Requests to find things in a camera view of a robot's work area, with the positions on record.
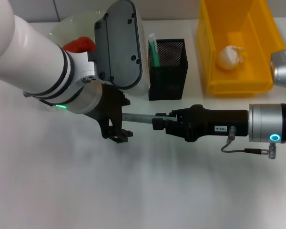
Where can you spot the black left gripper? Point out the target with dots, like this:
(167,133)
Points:
(107,105)

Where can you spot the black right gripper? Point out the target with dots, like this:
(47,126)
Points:
(219,121)

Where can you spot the silver glitter marker pen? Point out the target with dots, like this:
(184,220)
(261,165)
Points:
(138,118)

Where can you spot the mint green pen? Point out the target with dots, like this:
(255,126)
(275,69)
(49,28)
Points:
(154,52)

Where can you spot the white paper ball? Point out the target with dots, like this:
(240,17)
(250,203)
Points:
(228,58)

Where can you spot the red-orange knitted toy orange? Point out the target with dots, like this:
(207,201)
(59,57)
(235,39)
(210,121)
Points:
(79,45)

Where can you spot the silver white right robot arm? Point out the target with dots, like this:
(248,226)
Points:
(267,121)

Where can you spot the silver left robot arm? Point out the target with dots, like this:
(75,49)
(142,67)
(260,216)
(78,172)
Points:
(33,59)

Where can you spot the black mesh pen holder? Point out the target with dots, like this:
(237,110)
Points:
(171,81)

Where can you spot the pale green glass fruit plate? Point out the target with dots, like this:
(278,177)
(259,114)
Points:
(69,31)

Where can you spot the yellow plastic bin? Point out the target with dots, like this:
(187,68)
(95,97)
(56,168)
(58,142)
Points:
(209,47)

